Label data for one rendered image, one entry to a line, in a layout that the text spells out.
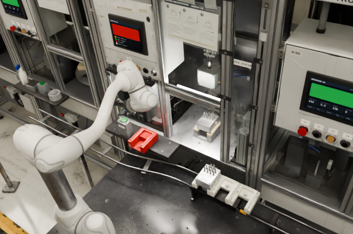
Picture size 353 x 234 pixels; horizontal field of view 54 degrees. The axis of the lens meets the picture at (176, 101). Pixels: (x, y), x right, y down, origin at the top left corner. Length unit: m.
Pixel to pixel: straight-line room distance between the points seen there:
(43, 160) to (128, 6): 0.89
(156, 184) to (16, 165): 1.85
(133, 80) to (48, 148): 0.56
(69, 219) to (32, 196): 1.50
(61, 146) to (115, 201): 0.88
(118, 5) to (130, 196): 1.18
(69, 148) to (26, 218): 1.87
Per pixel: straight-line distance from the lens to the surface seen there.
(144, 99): 1.80
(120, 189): 2.38
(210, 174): 2.06
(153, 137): 2.25
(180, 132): 2.33
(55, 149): 1.53
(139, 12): 1.86
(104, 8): 2.03
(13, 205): 3.49
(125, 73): 1.80
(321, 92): 1.54
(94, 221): 1.94
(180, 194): 2.29
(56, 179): 1.81
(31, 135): 1.62
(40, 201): 3.42
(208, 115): 2.26
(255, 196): 2.04
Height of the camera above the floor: 2.51
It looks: 38 degrees down
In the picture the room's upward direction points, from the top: 5 degrees counter-clockwise
